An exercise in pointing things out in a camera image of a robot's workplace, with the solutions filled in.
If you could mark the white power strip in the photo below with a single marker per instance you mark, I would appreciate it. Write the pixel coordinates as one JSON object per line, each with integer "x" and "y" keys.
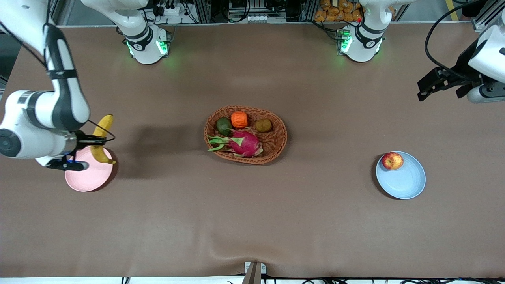
{"x": 173, "y": 10}

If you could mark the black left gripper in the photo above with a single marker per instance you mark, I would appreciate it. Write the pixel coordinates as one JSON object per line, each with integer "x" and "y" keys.
{"x": 463, "y": 64}

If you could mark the dark green avocado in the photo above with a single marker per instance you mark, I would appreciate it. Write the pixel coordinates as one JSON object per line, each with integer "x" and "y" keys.
{"x": 224, "y": 125}

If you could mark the aluminium frame post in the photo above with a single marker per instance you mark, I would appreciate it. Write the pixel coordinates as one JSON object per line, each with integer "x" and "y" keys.
{"x": 479, "y": 24}

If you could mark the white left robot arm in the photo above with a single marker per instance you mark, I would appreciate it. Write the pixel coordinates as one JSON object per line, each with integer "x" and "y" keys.
{"x": 363, "y": 43}

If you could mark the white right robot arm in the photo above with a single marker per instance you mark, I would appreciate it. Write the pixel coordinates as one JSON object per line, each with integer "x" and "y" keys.
{"x": 59, "y": 98}

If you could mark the orange tangerine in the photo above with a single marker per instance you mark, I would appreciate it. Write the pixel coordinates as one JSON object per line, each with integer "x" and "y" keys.
{"x": 239, "y": 120}

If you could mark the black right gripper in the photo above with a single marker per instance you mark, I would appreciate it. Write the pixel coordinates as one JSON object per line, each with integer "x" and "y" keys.
{"x": 83, "y": 139}

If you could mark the red yellow apple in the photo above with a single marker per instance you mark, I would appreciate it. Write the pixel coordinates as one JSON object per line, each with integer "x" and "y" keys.
{"x": 392, "y": 161}

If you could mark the yellow banana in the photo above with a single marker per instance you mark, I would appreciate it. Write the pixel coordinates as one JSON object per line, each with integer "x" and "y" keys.
{"x": 104, "y": 124}

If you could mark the orange snack bags pile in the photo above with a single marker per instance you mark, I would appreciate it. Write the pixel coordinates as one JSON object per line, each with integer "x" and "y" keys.
{"x": 335, "y": 12}

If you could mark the white connector block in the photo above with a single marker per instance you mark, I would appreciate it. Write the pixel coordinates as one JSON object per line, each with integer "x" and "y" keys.
{"x": 254, "y": 18}

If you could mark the brown table cloth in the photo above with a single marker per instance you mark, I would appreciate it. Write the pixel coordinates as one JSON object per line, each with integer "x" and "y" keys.
{"x": 252, "y": 221}

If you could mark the person in black clothes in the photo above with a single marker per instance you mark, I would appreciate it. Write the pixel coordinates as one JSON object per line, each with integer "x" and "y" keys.
{"x": 469, "y": 8}

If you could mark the light blue round plate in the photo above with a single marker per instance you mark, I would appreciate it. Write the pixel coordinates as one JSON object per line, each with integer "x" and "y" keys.
{"x": 406, "y": 183}

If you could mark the grey metal table bracket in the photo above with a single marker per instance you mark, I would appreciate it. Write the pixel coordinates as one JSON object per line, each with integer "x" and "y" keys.
{"x": 254, "y": 272}

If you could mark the pink round plate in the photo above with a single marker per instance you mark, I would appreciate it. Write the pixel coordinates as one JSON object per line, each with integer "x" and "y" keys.
{"x": 90, "y": 179}

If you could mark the pink dragon fruit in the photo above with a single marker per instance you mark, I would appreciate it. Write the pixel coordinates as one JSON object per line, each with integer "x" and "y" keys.
{"x": 244, "y": 144}

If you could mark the brown wicker basket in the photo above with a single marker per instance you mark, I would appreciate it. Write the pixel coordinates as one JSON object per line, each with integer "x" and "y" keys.
{"x": 272, "y": 150}

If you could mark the brown kiwi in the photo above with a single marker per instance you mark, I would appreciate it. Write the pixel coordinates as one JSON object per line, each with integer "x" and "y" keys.
{"x": 263, "y": 125}

